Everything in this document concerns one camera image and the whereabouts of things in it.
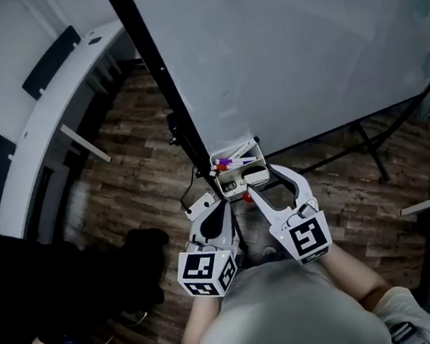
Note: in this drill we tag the white marker black cap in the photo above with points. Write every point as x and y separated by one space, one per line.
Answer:
243 148

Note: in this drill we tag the small black round object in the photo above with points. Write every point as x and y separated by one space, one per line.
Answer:
231 186

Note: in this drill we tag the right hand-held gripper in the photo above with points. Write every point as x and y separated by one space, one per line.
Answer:
306 240

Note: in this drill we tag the red-capped marker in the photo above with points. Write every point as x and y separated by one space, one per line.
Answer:
220 168

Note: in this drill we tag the cream plastic box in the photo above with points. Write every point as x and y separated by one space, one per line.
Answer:
232 195

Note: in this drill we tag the black-framed whiteboard on stand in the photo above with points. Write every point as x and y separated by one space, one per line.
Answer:
282 46

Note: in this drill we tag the blue marker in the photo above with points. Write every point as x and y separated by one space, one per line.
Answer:
248 160

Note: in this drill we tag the person's light shirt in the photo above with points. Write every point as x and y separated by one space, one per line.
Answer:
291 319

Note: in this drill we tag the white whiteboard eraser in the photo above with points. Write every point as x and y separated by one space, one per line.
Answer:
257 178

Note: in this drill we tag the person's left forearm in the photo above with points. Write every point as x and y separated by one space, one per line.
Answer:
200 325

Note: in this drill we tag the long white desk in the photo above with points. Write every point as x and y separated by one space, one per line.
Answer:
51 108

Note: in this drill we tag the large red round magnet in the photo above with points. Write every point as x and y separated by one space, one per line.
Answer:
247 197

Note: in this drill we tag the dark desk divider panel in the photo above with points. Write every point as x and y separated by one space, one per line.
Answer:
51 64
4 147

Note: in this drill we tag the person's right forearm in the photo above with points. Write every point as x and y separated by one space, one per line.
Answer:
357 272

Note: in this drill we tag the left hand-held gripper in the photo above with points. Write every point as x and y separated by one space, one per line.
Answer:
200 270

